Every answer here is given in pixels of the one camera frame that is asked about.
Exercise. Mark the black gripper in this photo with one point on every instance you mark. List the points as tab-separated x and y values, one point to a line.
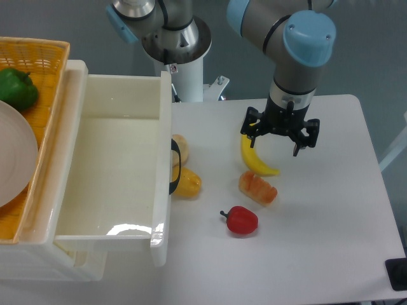
281	121

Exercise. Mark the golden square bread loaf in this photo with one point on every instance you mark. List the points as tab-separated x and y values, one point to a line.
257	188

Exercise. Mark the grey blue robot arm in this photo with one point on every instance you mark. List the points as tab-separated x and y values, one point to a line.
296	35

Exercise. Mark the yellow banana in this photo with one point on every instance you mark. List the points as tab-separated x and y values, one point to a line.
252	160

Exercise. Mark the red bell pepper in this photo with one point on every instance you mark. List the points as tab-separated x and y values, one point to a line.
240	220

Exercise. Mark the white plastic drawer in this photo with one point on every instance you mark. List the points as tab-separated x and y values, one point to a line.
117	196

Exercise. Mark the black device at edge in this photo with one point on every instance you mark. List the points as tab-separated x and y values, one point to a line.
396	271

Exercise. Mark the pale pink plate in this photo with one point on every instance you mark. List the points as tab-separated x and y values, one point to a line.
19	152

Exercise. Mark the green bell pepper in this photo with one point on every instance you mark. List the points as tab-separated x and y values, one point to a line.
17	89

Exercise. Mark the white plastic drawer cabinet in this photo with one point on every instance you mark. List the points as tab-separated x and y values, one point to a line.
36	256

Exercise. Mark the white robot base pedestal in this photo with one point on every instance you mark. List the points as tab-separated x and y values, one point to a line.
181	53

